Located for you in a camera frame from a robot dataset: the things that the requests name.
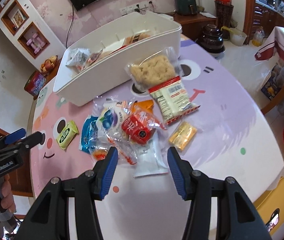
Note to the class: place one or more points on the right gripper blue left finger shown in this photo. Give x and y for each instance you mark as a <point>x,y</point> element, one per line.
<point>106,172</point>

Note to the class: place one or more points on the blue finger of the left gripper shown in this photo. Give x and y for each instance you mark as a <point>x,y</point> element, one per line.
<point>15,136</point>
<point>33,140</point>

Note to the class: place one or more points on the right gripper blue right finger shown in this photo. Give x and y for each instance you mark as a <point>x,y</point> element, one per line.
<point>180,171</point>

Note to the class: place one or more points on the orange fried snack clear packet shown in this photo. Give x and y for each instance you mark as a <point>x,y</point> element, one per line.
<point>100,152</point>

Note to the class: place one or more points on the green small snack packet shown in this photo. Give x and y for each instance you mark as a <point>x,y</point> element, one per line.
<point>67,135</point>

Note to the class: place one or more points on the orange white wafer packet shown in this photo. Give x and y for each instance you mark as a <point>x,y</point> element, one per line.
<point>150,159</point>

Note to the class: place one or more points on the blue snack packet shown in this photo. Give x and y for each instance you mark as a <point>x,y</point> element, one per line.
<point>89,134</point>

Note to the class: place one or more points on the yellow small snack packet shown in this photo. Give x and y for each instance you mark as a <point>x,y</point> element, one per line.
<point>182,136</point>

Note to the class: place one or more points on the red square snack packet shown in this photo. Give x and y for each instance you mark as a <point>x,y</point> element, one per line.
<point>140,125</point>

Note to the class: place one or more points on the blueberry cake packet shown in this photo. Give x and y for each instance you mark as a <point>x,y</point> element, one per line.
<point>111,113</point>

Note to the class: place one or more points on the red white biscuit packet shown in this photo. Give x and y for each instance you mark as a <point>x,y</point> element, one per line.
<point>172,99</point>

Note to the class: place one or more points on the large rice cake pack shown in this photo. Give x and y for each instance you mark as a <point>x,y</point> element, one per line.
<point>154,69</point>

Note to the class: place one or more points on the dark red snack packet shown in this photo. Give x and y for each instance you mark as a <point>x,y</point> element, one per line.
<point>91,59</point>

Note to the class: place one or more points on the orange cookies clear tray pack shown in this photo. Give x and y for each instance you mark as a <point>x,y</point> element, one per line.
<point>137,37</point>

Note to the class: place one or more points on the silver white snack bag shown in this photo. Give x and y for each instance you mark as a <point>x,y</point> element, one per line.
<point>78,57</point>

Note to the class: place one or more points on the person left hand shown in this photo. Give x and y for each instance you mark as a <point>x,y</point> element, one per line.
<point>8,201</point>

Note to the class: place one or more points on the red round tin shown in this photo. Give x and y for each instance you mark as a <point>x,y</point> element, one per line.
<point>35,83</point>

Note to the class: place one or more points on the fruit basket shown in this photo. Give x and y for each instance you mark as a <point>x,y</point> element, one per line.
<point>48,65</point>

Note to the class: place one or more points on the white plastic storage bin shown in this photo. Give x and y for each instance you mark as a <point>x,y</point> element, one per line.
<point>109,72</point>

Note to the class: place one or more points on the pink dumbbells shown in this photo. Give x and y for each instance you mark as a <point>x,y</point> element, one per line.
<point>36,43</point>

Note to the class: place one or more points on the yellow plastic stool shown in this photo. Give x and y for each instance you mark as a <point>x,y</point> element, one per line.
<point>270,206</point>

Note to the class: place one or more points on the framed picture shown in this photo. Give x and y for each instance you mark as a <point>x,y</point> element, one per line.
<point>17,17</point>

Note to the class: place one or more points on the blue yellow box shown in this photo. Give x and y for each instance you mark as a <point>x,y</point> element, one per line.
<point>274,82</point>

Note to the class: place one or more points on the white plastic bucket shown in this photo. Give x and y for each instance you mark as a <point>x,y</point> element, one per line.
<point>236,37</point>

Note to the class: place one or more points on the wooden tv cabinet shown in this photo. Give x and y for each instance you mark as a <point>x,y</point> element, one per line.
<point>189,26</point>

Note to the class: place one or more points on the yellow liquid bottle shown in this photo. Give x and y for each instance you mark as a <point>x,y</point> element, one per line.
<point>258,37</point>

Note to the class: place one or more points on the tall dark woven basket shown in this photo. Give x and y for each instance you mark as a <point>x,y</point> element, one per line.
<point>224,10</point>

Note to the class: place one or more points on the dark green air fryer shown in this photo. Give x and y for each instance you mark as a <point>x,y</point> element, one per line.
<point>185,7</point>

